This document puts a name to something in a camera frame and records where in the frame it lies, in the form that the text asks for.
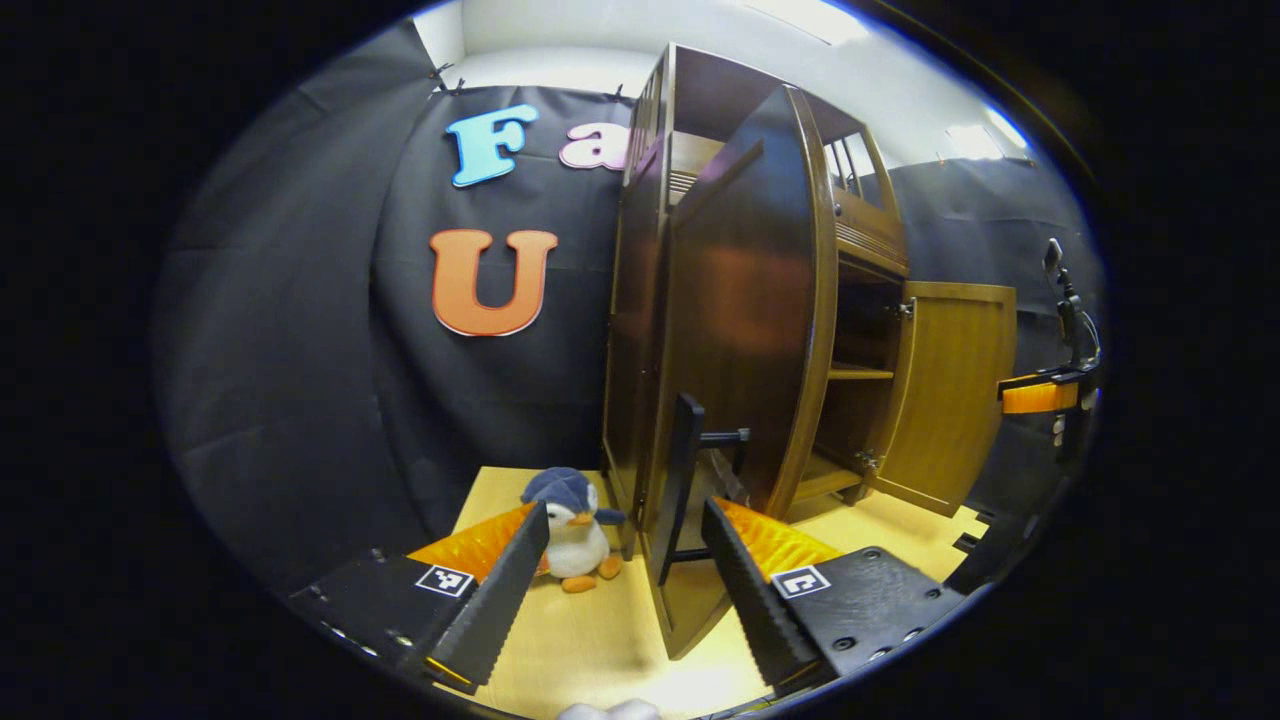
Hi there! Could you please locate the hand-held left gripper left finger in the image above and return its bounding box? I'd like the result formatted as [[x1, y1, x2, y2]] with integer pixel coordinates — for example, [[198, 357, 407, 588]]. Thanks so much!
[[290, 500, 551, 693]]

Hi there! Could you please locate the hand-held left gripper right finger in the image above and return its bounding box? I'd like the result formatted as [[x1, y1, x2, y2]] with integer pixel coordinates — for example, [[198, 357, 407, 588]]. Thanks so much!
[[700, 497, 966, 698]]

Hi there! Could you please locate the wooden shoe cabinet door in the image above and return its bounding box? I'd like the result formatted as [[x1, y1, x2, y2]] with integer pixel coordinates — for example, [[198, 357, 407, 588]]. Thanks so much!
[[865, 282, 1019, 518], [640, 85, 841, 661]]

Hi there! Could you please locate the black door handle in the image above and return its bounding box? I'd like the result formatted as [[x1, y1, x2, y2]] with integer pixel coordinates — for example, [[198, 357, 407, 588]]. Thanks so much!
[[655, 393, 751, 588]]

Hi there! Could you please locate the wooden double-door shoe cabinet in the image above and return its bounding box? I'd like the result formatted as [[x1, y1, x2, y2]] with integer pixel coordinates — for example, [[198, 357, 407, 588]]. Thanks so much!
[[600, 42, 1019, 661]]

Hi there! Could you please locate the wooden cabinet drawer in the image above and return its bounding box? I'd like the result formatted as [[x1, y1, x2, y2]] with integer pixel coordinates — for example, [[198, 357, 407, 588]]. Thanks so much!
[[830, 185, 911, 279]]

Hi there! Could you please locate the penguin plush toy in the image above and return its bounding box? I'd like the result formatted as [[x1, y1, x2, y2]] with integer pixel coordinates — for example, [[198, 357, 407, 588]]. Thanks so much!
[[520, 467, 628, 594]]

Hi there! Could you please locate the ceiling light panel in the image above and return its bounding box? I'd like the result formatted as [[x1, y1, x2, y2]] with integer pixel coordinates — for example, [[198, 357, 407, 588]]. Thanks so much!
[[945, 105, 1031, 161]]

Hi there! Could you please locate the black backdrop cloth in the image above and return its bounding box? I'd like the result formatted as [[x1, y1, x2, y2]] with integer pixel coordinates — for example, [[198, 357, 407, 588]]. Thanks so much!
[[150, 20, 1106, 601]]

